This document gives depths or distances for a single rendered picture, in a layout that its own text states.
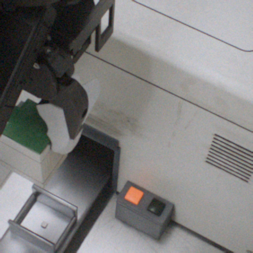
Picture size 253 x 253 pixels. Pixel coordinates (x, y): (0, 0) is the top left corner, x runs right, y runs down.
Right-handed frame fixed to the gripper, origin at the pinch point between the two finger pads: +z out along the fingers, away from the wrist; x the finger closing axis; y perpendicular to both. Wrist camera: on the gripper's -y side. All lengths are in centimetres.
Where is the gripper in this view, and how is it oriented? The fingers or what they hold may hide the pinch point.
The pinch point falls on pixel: (30, 135)
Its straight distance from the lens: 58.9
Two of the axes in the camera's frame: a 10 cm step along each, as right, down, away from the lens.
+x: -8.6, -4.6, 2.1
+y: 5.0, -7.3, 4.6
